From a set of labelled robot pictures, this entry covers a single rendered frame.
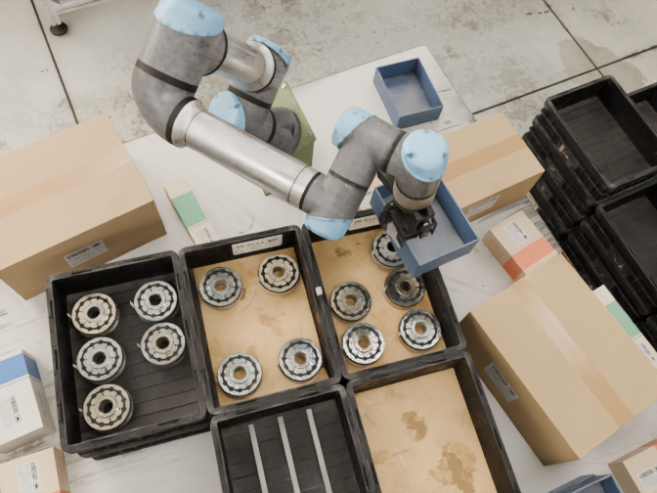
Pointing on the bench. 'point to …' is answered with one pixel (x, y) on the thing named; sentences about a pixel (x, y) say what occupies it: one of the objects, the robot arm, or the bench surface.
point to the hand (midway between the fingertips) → (395, 229)
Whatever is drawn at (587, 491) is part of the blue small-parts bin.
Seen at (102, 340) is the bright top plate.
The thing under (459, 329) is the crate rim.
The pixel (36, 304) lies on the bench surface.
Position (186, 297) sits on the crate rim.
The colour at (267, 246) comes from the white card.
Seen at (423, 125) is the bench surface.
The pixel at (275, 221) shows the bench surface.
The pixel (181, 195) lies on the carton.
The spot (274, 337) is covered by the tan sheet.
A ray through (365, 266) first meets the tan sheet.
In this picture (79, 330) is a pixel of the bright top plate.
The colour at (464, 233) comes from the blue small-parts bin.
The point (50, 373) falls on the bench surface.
